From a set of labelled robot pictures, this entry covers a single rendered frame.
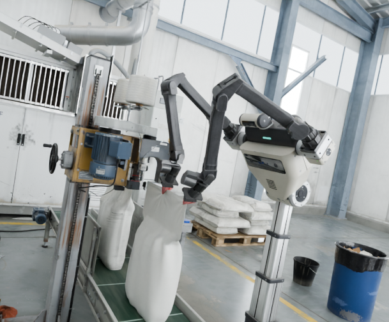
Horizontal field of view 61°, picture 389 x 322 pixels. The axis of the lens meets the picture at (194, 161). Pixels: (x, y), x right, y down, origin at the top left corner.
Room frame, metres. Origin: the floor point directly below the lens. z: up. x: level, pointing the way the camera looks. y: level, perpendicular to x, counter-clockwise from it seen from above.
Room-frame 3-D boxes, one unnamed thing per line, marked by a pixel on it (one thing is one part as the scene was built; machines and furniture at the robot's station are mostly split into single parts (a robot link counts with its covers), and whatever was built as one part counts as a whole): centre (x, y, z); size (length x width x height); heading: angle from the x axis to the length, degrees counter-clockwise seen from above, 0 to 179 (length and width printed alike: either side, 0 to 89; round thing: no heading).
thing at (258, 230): (5.22, -1.15, 0.20); 0.67 x 0.43 x 0.15; 122
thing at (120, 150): (1.78, 0.40, 1.25); 0.10 x 0.08 x 0.12; 147
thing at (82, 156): (2.05, 0.59, 1.18); 0.34 x 0.25 x 0.31; 122
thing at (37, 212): (3.37, 1.45, 0.35); 0.30 x 0.15 x 0.15; 32
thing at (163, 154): (2.26, 0.32, 1.21); 0.30 x 0.25 x 0.30; 32
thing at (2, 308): (2.16, 1.08, 0.02); 0.22 x 0.18 x 0.04; 32
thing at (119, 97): (2.14, 0.51, 1.61); 0.15 x 0.14 x 0.17; 32
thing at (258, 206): (5.42, -1.04, 0.56); 0.67 x 0.43 x 0.15; 32
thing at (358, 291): (3.19, -1.76, 0.32); 0.51 x 0.48 x 0.65; 122
